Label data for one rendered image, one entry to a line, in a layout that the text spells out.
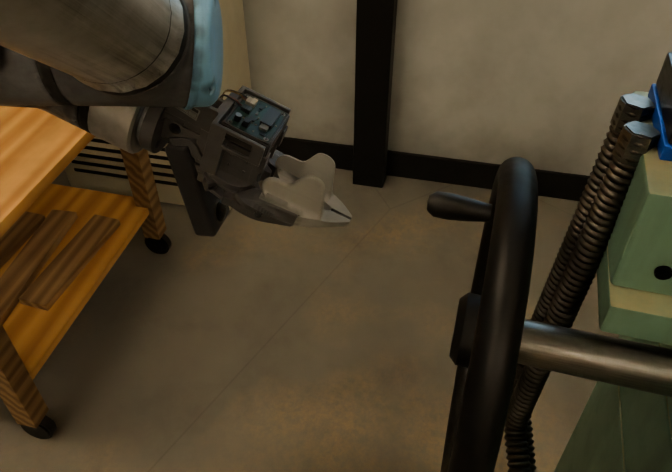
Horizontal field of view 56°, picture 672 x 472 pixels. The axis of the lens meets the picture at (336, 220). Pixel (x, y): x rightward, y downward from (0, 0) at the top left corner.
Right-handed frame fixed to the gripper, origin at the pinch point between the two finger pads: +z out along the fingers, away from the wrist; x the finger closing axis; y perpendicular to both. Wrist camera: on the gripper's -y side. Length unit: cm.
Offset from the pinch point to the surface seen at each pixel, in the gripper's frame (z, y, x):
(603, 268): 20.2, 13.8, -6.1
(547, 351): 18.6, 8.9, -12.3
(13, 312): -50, -85, 21
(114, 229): -44, -81, 49
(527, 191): 9.9, 19.8, -10.4
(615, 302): 20.3, 14.8, -10.5
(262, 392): 5, -83, 28
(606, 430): 40.1, -12.8, 1.7
